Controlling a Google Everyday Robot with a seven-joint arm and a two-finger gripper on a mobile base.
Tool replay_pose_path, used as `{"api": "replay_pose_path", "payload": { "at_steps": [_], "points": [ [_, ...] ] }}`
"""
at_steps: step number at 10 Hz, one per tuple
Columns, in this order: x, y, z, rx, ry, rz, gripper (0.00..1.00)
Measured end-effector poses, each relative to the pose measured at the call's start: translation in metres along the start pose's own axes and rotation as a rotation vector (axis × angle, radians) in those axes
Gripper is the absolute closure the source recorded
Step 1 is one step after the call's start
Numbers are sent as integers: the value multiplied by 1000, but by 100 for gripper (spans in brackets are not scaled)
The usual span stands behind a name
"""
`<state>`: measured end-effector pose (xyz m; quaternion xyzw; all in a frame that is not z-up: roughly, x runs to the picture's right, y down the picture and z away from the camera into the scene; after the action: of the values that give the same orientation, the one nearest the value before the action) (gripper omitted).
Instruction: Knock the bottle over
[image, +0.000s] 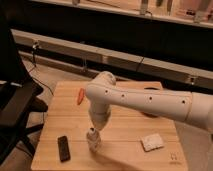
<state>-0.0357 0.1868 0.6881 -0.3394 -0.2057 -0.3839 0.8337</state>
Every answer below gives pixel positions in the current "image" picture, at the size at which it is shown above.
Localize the small clear plastic bottle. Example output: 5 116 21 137
86 128 101 152

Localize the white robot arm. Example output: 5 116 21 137
85 71 213 134

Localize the orange carrot toy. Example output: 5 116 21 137
77 88 85 105

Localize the white folded cloth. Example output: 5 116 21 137
141 134 164 152

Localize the black office chair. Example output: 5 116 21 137
0 19 48 165

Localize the black cable on floor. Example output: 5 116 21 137
27 44 55 97

